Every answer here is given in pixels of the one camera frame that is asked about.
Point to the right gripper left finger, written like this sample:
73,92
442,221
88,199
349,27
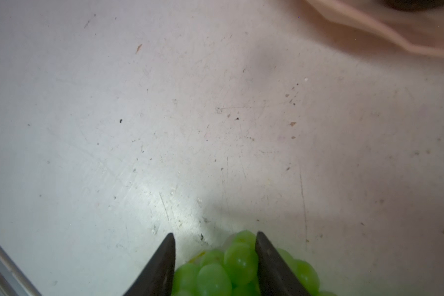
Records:
156,279

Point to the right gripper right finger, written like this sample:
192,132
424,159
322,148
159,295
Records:
275,276

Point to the green fake grape bunch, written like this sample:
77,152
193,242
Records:
232,270

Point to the pink faceted fruit bowl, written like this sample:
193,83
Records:
415,26

